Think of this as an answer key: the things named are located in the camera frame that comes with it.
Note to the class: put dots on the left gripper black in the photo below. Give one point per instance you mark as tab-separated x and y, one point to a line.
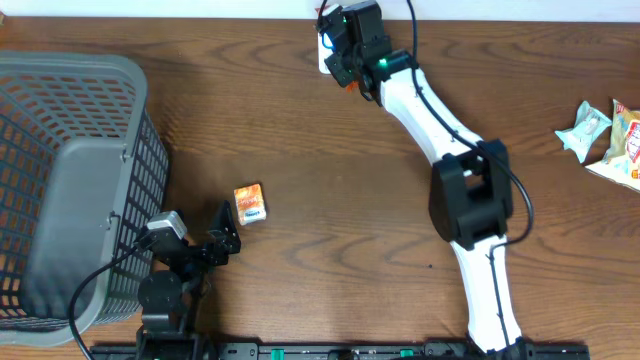
225	245

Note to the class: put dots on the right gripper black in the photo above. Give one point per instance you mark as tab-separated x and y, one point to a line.
341	76

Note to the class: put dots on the small orange snack box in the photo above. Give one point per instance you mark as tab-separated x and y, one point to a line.
250	204

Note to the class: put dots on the red Top chocolate bar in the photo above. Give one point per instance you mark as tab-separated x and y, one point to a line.
352	87

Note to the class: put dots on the grey plastic shopping basket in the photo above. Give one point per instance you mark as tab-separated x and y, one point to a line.
82	170

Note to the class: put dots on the mint white snack packet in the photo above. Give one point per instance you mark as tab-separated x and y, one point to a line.
590	123

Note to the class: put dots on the yellow red noodle packet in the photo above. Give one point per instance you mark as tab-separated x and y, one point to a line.
620	163

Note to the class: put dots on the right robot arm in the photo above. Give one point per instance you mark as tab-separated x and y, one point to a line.
470	198

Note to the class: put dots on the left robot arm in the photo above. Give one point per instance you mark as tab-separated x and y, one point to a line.
170	298

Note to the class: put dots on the white barcode scanner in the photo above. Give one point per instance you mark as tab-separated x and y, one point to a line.
325	48

